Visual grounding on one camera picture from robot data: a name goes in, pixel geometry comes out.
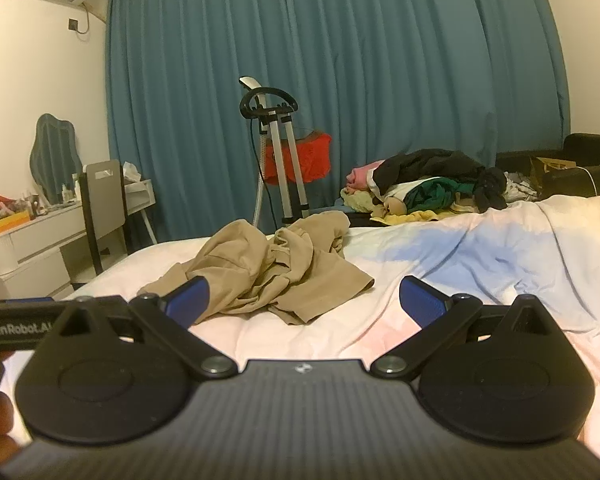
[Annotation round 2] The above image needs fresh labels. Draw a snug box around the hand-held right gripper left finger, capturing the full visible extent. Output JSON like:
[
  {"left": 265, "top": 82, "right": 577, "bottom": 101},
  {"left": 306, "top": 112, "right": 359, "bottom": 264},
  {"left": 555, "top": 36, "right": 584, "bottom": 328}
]
[{"left": 55, "top": 276, "right": 239, "bottom": 380}]

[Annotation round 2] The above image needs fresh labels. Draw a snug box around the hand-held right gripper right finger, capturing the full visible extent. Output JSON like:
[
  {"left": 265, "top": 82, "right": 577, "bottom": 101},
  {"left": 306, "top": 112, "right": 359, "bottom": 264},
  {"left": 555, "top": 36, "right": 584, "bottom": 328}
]
[{"left": 369, "top": 275, "right": 548, "bottom": 381}]

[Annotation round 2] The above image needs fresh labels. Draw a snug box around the tan shirt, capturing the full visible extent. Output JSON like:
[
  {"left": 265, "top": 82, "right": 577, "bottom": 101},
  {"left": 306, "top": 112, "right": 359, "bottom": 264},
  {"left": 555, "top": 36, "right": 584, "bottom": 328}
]
[{"left": 137, "top": 211, "right": 376, "bottom": 326}]

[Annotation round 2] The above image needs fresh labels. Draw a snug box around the white dressing desk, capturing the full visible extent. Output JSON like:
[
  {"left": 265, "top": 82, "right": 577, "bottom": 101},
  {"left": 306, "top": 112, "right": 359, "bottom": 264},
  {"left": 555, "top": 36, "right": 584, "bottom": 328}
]
[{"left": 0, "top": 179, "right": 158, "bottom": 304}]

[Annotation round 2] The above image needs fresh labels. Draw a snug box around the pastel tie-dye duvet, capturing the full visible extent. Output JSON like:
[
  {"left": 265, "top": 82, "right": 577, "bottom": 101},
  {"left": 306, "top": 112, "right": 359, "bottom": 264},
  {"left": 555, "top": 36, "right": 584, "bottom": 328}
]
[{"left": 72, "top": 192, "right": 600, "bottom": 466}]

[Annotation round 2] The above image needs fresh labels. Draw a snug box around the orange box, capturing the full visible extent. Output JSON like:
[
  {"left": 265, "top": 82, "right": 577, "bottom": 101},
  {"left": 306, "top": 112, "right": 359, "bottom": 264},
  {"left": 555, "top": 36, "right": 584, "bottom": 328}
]
[{"left": 0, "top": 210, "right": 32, "bottom": 237}]

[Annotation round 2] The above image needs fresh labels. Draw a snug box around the yellow cloth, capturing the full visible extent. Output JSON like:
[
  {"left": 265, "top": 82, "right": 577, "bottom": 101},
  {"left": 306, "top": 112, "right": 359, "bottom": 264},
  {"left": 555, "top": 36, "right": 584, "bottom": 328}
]
[{"left": 340, "top": 189, "right": 442, "bottom": 225}]

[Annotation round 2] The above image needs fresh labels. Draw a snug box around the cosmetics clutter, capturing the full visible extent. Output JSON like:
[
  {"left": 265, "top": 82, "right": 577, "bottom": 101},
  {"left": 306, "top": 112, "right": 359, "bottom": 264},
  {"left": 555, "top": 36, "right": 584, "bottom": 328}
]
[{"left": 0, "top": 172, "right": 82, "bottom": 222}]

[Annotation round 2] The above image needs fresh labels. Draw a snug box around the green garment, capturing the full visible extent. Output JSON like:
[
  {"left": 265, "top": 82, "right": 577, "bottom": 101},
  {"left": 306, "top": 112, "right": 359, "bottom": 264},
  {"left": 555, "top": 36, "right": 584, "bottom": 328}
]
[{"left": 405, "top": 180, "right": 462, "bottom": 212}]

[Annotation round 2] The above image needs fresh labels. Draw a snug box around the grey chair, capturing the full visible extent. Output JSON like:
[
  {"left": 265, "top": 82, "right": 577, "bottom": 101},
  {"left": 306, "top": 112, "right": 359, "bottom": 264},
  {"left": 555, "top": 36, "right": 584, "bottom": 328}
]
[{"left": 77, "top": 159, "right": 129, "bottom": 277}]

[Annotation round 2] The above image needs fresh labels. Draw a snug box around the black garment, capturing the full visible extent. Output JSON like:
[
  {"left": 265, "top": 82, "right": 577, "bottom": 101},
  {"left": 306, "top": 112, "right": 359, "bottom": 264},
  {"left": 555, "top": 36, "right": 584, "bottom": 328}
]
[{"left": 372, "top": 148, "right": 509, "bottom": 212}]

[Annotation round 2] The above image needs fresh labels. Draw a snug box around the pink garment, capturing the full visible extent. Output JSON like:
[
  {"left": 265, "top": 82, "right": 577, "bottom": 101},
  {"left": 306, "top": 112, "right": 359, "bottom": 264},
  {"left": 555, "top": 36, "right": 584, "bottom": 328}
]
[{"left": 346, "top": 160, "right": 387, "bottom": 190}]

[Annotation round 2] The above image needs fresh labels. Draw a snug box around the white patterned cloth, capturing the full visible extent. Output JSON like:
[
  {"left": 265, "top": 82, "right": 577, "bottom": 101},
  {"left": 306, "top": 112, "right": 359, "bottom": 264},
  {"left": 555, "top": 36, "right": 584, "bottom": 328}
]
[{"left": 504, "top": 172, "right": 540, "bottom": 204}]

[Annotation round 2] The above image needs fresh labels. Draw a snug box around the garment steamer stand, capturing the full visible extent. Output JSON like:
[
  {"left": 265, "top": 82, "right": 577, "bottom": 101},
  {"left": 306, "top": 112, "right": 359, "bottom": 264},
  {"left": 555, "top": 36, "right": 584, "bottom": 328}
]
[{"left": 238, "top": 76, "right": 312, "bottom": 227}]

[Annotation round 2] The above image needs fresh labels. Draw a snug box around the red cloth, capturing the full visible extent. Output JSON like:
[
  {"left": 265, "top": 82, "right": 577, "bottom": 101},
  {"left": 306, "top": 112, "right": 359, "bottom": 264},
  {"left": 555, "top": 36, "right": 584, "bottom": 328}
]
[{"left": 262, "top": 131, "right": 332, "bottom": 184}]

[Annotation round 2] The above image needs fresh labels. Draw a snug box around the black sofa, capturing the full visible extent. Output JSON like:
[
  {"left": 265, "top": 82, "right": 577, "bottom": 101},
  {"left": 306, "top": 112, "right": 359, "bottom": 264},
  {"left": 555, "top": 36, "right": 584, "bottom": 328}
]
[{"left": 495, "top": 132, "right": 600, "bottom": 199}]

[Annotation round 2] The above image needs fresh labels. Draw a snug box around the teal curtain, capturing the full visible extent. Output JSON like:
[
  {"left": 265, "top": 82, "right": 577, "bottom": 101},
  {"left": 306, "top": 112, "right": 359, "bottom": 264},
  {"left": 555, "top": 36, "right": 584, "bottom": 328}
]
[{"left": 105, "top": 0, "right": 571, "bottom": 251}]

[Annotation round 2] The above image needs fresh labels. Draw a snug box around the wavy frame mirror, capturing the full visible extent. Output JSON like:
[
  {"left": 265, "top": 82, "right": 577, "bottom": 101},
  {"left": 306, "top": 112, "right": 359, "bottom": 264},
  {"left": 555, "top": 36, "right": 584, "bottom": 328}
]
[{"left": 29, "top": 113, "right": 83, "bottom": 206}]

